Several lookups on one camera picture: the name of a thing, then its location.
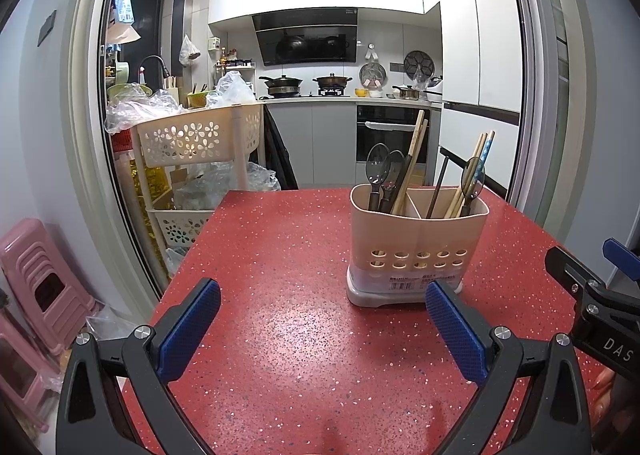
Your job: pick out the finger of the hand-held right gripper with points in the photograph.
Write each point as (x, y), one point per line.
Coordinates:
(622, 260)
(572, 270)

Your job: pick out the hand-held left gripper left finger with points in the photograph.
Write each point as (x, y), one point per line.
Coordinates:
(192, 330)

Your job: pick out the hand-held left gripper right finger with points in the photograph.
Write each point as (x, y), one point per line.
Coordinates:
(456, 330)

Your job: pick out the beige plastic utensil holder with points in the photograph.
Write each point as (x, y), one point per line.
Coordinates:
(380, 235)

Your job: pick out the small dark translucent spoon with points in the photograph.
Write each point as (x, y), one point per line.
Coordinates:
(475, 182)
(395, 167)

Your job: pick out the blue floral wooden chopstick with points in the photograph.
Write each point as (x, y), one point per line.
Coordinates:
(489, 145)

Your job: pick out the large dark translucent spoon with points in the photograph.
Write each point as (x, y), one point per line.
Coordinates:
(377, 160)

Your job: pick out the person's right hand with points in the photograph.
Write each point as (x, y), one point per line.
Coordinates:
(605, 379)

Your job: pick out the clear plastic bag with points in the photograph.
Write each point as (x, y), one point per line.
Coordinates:
(232, 90)
(135, 105)
(220, 185)
(110, 325)

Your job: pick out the black chair back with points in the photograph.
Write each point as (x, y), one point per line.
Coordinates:
(475, 167)

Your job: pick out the yellow cooking oil bottle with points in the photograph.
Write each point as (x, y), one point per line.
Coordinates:
(150, 185)

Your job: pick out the pink plastic stool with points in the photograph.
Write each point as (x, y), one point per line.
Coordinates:
(40, 280)
(20, 375)

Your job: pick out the dark cloth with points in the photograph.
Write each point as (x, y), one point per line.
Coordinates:
(2, 305)

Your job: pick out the beige flower-cutout storage rack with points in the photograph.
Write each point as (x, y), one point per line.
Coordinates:
(190, 135)

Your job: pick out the black hanging jacket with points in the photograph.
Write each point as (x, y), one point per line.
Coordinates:
(277, 150)

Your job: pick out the white oven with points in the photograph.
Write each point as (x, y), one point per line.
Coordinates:
(385, 135)

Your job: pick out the white rice cooker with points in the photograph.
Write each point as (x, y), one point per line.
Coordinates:
(432, 90)

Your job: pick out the green utensil basket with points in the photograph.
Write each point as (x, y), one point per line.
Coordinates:
(200, 98)

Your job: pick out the white refrigerator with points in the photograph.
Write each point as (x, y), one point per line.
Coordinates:
(465, 60)

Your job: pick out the small steel pot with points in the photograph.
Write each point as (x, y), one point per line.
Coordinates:
(406, 92)

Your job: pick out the black wok with lid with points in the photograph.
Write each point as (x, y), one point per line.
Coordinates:
(282, 82)
(332, 81)

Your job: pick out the black kitchen faucet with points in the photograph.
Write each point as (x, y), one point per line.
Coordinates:
(152, 66)

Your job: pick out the pale green pot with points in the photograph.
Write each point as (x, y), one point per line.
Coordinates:
(119, 71)

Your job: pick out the white hanging plastic bag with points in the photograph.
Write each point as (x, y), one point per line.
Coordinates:
(188, 52)

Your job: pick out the black range hood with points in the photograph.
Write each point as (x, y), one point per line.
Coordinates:
(305, 40)

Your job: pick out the blue hanging packet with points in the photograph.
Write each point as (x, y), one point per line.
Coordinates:
(122, 2)

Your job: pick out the grey sliding door frame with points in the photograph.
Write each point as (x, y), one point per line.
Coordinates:
(85, 110)

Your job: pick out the dark wall switch plate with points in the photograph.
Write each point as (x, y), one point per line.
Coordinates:
(47, 27)

